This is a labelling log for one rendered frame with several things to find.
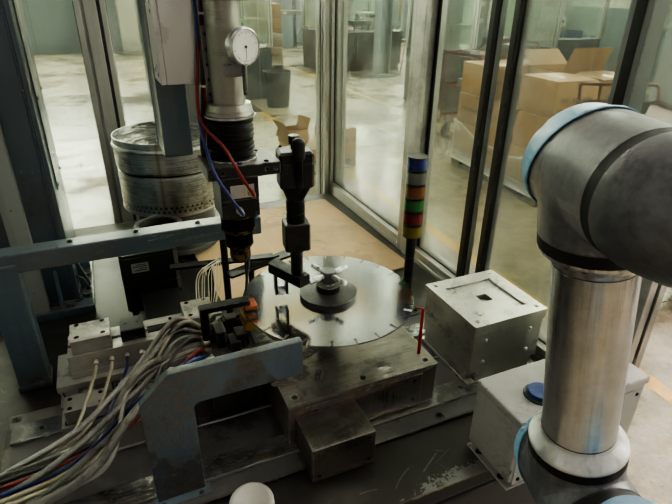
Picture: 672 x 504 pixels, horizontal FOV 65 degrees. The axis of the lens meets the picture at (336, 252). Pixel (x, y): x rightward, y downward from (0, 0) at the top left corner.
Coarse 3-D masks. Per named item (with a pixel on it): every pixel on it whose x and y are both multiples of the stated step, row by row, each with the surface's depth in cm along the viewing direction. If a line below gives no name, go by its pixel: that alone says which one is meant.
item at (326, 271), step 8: (312, 264) 102; (344, 264) 102; (320, 272) 101; (328, 272) 98; (336, 272) 100; (312, 280) 97; (320, 280) 98; (328, 280) 99; (336, 280) 98; (344, 280) 97
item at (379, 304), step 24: (336, 264) 113; (360, 264) 113; (264, 288) 103; (360, 288) 104; (384, 288) 104; (408, 288) 104; (264, 312) 96; (288, 312) 96; (312, 312) 96; (336, 312) 96; (360, 312) 96; (384, 312) 96; (408, 312) 96; (288, 336) 89; (312, 336) 89; (336, 336) 90; (360, 336) 90; (384, 336) 90
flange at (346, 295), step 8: (304, 288) 102; (312, 288) 101; (320, 288) 99; (328, 288) 99; (336, 288) 99; (344, 288) 102; (352, 288) 102; (304, 296) 99; (312, 296) 99; (320, 296) 99; (328, 296) 99; (336, 296) 99; (344, 296) 99; (352, 296) 99; (312, 304) 97; (320, 304) 97; (328, 304) 97; (336, 304) 97; (344, 304) 97
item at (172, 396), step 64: (256, 192) 83; (192, 384) 75; (256, 384) 80; (320, 384) 93; (384, 384) 96; (448, 384) 107; (128, 448) 92; (192, 448) 80; (256, 448) 92; (320, 448) 84
